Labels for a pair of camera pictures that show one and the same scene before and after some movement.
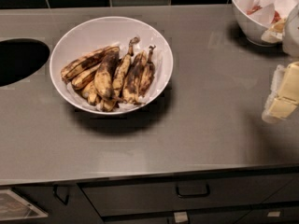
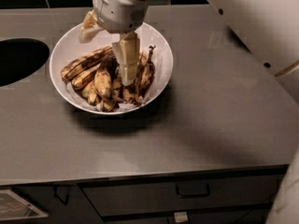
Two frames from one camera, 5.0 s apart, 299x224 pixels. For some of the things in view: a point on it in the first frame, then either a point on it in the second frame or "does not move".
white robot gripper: [291, 35] -> [120, 11]
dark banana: [104, 72] does not move
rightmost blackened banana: [149, 75] does not move
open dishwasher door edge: [13, 206] does not move
